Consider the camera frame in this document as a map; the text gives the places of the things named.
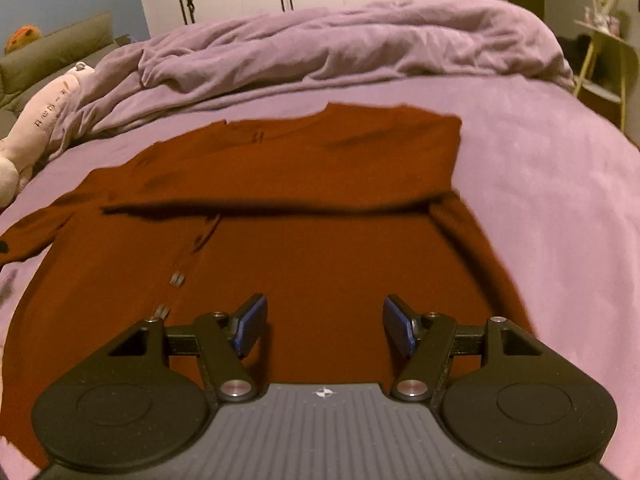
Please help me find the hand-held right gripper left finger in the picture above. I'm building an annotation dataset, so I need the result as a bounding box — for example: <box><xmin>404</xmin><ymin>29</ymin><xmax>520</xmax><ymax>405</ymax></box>
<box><xmin>95</xmin><ymin>293</ymin><xmax>269</xmax><ymax>404</ymax></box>

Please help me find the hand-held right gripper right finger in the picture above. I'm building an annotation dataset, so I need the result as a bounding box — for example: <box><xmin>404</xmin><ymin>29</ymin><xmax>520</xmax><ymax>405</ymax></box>
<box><xmin>382</xmin><ymin>295</ymin><xmax>545</xmax><ymax>404</ymax></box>

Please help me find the rust red cardigan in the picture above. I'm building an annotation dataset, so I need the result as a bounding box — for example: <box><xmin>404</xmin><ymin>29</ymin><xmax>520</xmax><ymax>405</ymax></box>
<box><xmin>0</xmin><ymin>102</ymin><xmax>540</xmax><ymax>467</ymax></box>

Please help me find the purple bed sheet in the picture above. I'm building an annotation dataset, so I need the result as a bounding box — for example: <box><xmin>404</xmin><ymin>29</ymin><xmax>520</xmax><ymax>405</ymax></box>
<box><xmin>0</xmin><ymin>72</ymin><xmax>640</xmax><ymax>480</ymax></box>

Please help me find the crumpled purple blanket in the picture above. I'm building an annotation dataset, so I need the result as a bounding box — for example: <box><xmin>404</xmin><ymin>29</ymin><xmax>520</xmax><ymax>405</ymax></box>
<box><xmin>50</xmin><ymin>0</ymin><xmax>576</xmax><ymax>161</ymax></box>

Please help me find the pale pink plush toy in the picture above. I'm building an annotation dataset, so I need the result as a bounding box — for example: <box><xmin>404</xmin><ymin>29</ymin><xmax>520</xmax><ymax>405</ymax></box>
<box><xmin>0</xmin><ymin>61</ymin><xmax>96</xmax><ymax>208</ymax></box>

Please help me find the olive green cushion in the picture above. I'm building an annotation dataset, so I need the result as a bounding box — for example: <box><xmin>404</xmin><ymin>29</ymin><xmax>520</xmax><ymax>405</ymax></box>
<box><xmin>0</xmin><ymin>11</ymin><xmax>118</xmax><ymax>111</ymax></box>

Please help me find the yellow side table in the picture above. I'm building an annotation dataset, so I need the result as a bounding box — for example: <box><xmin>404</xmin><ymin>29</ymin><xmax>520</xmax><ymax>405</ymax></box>
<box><xmin>571</xmin><ymin>19</ymin><xmax>640</xmax><ymax>132</ymax></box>

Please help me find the orange plush toy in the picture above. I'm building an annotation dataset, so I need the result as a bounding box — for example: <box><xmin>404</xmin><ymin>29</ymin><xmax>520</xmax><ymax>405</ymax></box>
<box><xmin>4</xmin><ymin>25</ymin><xmax>44</xmax><ymax>57</ymax></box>

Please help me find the white wrapped bouquet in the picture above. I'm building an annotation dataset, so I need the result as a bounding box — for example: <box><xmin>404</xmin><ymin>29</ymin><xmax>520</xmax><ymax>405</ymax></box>
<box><xmin>584</xmin><ymin>0</ymin><xmax>624</xmax><ymax>37</ymax></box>

